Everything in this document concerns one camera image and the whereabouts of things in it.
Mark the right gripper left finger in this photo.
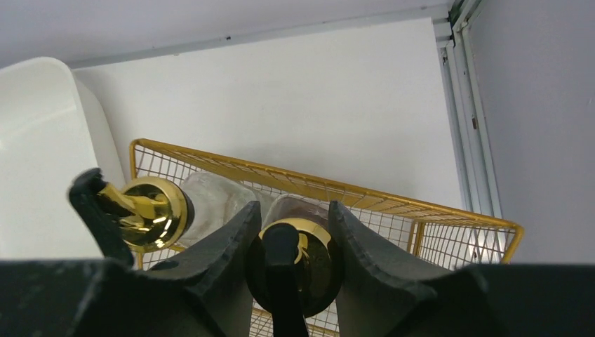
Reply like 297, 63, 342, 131
1, 201, 261, 336

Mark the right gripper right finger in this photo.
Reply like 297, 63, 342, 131
328, 201, 594, 336

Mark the glass bottle with brown sauce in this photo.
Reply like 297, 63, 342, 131
246, 194, 344, 336

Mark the clear glass oil bottle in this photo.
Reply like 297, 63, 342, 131
68, 167, 275, 271

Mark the white rectangular tub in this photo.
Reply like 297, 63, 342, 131
1, 57, 125, 260

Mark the gold wire basket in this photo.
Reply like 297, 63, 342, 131
130, 139, 523, 336

